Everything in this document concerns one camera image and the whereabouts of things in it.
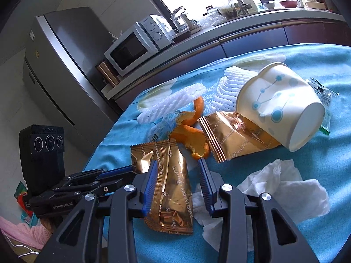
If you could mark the red bowl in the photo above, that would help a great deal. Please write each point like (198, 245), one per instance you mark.
(288, 4)

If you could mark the dotted white paper cup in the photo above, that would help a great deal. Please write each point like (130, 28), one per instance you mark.
(279, 104)

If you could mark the copper metal canister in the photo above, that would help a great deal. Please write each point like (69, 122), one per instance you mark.
(108, 72)

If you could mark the small white tissue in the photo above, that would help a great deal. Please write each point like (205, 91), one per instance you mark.
(211, 231)

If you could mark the green white snack packet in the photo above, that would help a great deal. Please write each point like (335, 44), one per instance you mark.
(326, 98)

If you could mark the kitchen counter with dark cabinets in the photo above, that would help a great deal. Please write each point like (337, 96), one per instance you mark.
(246, 35)

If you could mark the curled orange peel strip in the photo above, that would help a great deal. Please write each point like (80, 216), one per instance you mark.
(198, 106)

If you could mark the white bowl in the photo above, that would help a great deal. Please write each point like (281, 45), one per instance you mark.
(270, 3)

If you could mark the blue floral tablecloth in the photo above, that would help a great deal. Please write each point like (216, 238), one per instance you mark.
(315, 238)

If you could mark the clear plastic wrapper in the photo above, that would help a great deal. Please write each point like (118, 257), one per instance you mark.
(161, 127)

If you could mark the gold snack wrapper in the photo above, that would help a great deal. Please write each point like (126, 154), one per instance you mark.
(175, 186)
(233, 139)

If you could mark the white foam fruit net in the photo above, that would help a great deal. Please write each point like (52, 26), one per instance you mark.
(170, 104)
(227, 87)

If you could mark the grey refrigerator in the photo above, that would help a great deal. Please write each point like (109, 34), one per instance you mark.
(68, 60)

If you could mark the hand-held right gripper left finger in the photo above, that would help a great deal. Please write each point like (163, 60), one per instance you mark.
(149, 186)

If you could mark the clear plastic bag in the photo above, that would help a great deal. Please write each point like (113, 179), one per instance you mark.
(211, 20)

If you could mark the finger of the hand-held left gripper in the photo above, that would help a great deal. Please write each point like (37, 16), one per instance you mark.
(107, 187)
(115, 171)

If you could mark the flat gold snack wrapper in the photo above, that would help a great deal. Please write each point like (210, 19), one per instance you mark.
(233, 139)

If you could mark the person's left forearm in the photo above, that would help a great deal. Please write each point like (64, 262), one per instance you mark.
(24, 232)

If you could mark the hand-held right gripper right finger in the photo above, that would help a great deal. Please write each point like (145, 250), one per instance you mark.
(205, 186)

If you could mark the white plastic bottle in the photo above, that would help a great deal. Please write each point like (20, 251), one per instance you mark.
(248, 1)

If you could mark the red green packet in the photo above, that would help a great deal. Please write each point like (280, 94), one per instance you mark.
(23, 200)

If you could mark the white microwave oven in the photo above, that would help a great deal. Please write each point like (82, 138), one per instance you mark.
(131, 49)

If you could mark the clear blender jug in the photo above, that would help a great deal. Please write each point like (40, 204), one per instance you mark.
(179, 19)

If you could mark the large orange peel piece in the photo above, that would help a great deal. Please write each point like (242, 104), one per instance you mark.
(196, 139)

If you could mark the large crumpled white tissue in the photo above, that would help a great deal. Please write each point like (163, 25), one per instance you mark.
(285, 186)

